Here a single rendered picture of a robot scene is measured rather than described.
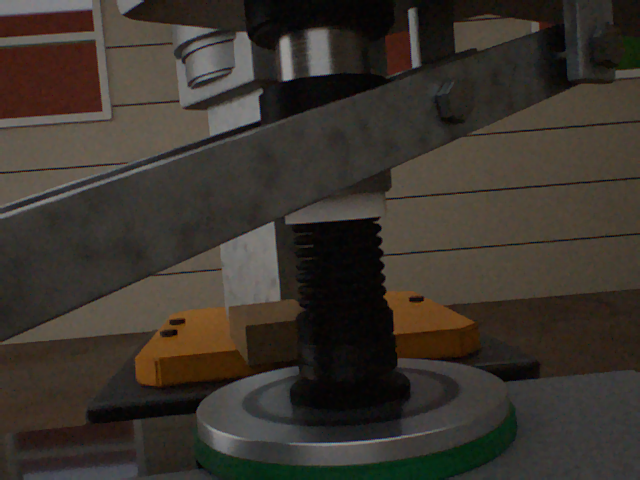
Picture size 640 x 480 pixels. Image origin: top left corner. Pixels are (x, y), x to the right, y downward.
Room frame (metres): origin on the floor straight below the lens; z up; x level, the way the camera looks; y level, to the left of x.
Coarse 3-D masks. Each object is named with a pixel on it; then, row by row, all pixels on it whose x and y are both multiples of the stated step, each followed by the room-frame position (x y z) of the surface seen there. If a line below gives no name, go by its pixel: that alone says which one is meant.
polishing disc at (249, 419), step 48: (240, 384) 0.54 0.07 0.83; (288, 384) 0.53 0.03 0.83; (432, 384) 0.50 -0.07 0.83; (480, 384) 0.49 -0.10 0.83; (240, 432) 0.42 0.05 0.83; (288, 432) 0.41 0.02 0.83; (336, 432) 0.41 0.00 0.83; (384, 432) 0.40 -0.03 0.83; (432, 432) 0.40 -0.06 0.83; (480, 432) 0.41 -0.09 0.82
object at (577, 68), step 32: (448, 0) 0.68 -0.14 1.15; (480, 0) 0.69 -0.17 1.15; (512, 0) 0.70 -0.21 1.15; (544, 0) 0.71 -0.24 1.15; (576, 0) 0.54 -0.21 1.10; (608, 0) 0.56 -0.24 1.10; (416, 32) 0.66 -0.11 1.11; (448, 32) 0.68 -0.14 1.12; (576, 32) 0.54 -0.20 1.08; (416, 64) 0.66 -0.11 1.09; (576, 64) 0.54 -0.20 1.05
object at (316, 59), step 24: (336, 24) 0.46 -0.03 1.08; (288, 48) 0.47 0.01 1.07; (312, 48) 0.46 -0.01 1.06; (336, 48) 0.46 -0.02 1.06; (360, 48) 0.47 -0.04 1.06; (288, 72) 0.47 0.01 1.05; (312, 72) 0.46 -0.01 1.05; (336, 72) 0.46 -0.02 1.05; (360, 72) 0.47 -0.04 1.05; (264, 96) 0.47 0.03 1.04; (288, 96) 0.45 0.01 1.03; (312, 96) 0.45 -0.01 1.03; (336, 96) 0.45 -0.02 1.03; (264, 120) 0.48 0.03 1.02; (360, 192) 0.46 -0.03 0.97
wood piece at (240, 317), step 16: (256, 304) 1.04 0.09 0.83; (272, 304) 1.02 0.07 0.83; (288, 304) 1.01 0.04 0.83; (240, 320) 0.90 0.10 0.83; (256, 320) 0.88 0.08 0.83; (272, 320) 0.87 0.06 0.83; (288, 320) 0.86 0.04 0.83; (240, 336) 0.90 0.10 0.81; (256, 336) 0.85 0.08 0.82; (272, 336) 0.86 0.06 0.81; (288, 336) 0.86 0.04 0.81; (240, 352) 0.92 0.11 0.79; (256, 352) 0.85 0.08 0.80; (272, 352) 0.86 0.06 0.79; (288, 352) 0.86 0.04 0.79
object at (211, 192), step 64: (448, 64) 0.48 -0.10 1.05; (512, 64) 0.52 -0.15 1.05; (256, 128) 0.39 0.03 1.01; (320, 128) 0.41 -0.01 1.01; (384, 128) 0.44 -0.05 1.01; (448, 128) 0.48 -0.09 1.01; (64, 192) 0.43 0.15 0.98; (128, 192) 0.34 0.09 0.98; (192, 192) 0.36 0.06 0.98; (256, 192) 0.38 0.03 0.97; (320, 192) 0.41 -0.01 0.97; (0, 256) 0.30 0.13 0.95; (64, 256) 0.32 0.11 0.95; (128, 256) 0.33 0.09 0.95; (192, 256) 0.36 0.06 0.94; (0, 320) 0.30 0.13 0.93
